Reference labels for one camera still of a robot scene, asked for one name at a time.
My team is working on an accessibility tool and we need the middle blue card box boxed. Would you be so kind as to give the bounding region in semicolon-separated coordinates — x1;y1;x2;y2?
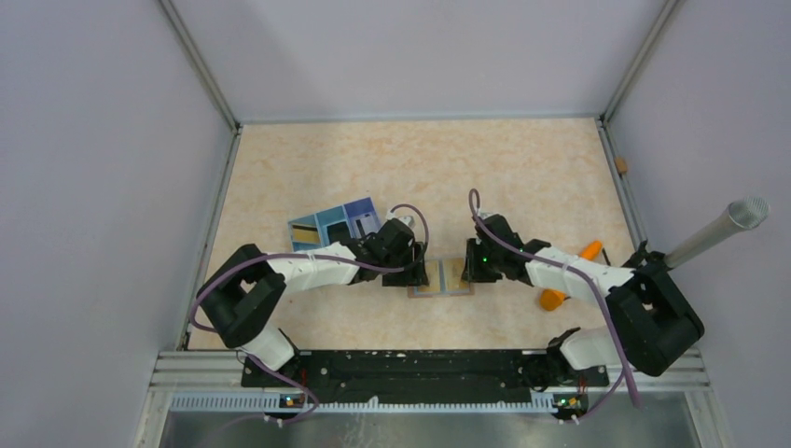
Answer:
314;205;358;246

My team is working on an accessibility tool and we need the black microphone tripod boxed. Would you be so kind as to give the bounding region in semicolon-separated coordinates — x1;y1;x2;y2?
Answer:
620;240;670;274

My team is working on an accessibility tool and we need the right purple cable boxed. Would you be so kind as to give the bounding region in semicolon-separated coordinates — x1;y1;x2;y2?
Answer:
467;188;644;425

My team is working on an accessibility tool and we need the orange carrot toy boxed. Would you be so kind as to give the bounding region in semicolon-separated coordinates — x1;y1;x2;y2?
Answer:
538;240;604;313

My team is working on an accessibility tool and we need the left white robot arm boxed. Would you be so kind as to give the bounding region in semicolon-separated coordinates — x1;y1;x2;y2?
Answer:
190;217;427;386

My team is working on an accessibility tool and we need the black credit card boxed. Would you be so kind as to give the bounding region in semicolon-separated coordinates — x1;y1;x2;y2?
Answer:
326;221;352;244

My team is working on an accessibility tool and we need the silver microphone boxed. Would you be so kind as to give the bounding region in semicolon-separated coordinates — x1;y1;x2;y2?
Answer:
664;196;770;269

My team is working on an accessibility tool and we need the yellow credit card stack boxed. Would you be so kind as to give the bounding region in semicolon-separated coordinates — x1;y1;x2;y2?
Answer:
290;223;321;245

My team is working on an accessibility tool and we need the small tan block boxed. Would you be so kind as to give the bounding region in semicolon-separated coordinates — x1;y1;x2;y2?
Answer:
614;157;629;175

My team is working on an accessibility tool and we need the light blue card box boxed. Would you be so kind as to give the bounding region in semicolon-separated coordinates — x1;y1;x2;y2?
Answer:
287;215;323;251

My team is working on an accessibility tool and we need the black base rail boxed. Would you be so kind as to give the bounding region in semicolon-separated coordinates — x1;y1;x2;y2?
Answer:
279;349;610;404

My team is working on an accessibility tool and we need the purple blue card box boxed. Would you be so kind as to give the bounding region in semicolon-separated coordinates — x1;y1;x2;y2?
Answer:
342;197;382;238

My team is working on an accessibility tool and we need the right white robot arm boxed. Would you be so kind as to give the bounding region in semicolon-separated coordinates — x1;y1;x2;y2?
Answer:
473;214;705;385

